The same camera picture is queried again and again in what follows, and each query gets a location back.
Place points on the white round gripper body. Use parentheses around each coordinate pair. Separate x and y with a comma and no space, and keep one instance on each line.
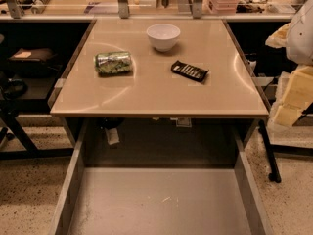
(301,38)

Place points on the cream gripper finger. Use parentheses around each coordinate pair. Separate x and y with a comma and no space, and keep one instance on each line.
(297,97)

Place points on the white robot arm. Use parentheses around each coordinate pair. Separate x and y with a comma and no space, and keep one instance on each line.
(297,37)

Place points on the open grey top drawer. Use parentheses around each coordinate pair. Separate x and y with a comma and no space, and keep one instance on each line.
(160,179)

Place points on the black table leg with caster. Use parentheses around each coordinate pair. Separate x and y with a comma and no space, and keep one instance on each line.
(274,175)

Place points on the white ceramic bowl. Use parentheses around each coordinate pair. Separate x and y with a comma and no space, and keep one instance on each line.
(163,36)

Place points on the green crushed soda can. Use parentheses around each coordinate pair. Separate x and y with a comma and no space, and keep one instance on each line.
(113,63)

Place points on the white paper tag under table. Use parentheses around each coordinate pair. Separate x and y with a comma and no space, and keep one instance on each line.
(112,136)

